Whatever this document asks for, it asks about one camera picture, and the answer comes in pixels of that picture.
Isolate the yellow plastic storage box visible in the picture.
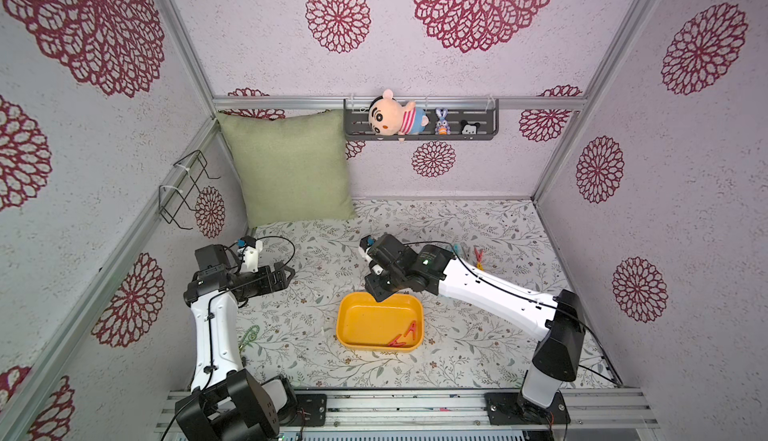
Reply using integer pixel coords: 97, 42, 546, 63
336, 292, 425, 353

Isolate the red clothespin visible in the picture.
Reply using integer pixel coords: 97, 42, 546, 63
401, 320, 419, 345
387, 335, 406, 347

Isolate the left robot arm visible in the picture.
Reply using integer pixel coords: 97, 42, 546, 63
171, 236, 297, 440

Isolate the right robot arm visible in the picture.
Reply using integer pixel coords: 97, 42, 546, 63
358, 233, 597, 428

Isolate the green cushion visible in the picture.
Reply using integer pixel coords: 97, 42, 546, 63
217, 111, 356, 229

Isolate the small blue rabbit figure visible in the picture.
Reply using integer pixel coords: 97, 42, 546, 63
435, 108, 451, 136

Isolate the cartoon boy plush doll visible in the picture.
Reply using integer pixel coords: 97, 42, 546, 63
367, 89, 430, 142

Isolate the black white mouse figure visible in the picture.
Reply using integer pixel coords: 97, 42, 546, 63
460, 120, 481, 136

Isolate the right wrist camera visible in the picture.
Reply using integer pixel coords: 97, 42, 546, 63
358, 235, 383, 275

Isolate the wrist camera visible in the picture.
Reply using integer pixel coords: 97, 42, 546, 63
358, 235, 383, 275
237, 236, 264, 273

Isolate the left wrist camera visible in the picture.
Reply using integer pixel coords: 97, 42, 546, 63
237, 236, 264, 273

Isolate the black wire wall rack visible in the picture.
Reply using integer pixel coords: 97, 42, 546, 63
157, 149, 219, 231

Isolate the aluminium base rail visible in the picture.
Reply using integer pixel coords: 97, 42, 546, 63
154, 386, 660, 433

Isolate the dark grey wall shelf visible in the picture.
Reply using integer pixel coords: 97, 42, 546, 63
343, 98, 499, 141

